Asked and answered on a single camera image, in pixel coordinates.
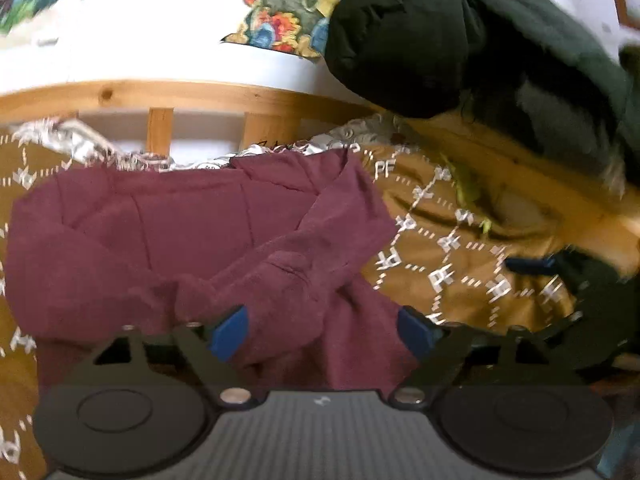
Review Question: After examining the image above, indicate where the wooden bed frame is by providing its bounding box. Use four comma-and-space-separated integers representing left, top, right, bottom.
0, 79, 640, 281

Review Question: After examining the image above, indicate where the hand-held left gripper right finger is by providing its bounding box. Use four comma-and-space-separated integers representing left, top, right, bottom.
389, 306, 586, 409

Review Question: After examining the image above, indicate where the lime green cloth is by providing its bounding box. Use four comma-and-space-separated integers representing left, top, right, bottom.
444, 157, 495, 240

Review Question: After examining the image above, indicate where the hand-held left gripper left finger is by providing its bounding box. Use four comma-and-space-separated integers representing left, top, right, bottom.
65, 305, 266, 409

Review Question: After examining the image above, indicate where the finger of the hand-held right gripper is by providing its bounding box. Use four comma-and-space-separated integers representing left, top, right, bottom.
504, 256, 558, 276

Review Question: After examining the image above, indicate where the dark green jacket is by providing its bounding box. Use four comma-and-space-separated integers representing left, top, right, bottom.
324, 0, 640, 198

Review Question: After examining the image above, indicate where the patterned white bed sheet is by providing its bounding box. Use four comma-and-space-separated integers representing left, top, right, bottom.
10, 114, 401, 175

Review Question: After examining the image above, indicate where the brown printed blanket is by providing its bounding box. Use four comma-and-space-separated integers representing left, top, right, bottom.
0, 130, 583, 480

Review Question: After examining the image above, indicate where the colourful floral wall poster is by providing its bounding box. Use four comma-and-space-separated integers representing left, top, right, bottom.
221, 0, 347, 62

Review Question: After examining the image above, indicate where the maroon sweater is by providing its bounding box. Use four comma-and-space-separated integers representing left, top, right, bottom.
5, 150, 426, 392

